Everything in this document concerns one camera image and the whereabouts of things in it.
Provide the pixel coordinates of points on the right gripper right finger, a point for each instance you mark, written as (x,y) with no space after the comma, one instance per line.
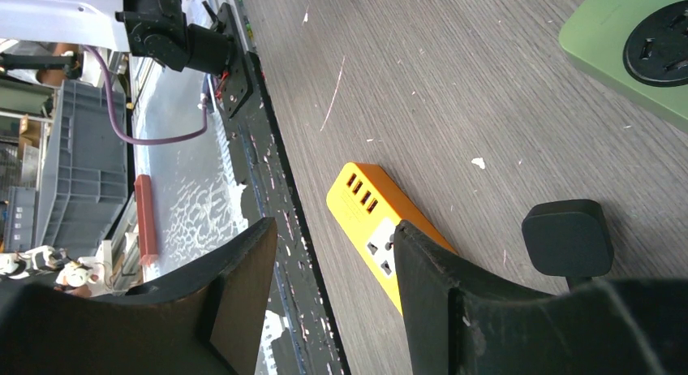
(462,319)

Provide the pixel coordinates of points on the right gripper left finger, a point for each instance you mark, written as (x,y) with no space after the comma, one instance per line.
(205,317)

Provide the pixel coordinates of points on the orange power strip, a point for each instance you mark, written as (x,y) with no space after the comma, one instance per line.
(368,205)

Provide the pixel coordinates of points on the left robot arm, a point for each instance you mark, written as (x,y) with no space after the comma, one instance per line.
(156,29)

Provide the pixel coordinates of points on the red bar on floor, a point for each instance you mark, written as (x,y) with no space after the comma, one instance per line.
(146,220)

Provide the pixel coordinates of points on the grey storage crate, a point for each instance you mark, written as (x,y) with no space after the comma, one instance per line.
(84,180)

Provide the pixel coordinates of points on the metal storage shelf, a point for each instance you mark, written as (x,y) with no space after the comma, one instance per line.
(24,139)

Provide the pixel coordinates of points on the green power strip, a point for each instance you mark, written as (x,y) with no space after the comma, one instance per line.
(636,47)

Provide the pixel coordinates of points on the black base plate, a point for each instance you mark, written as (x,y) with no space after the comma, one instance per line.
(300,334)

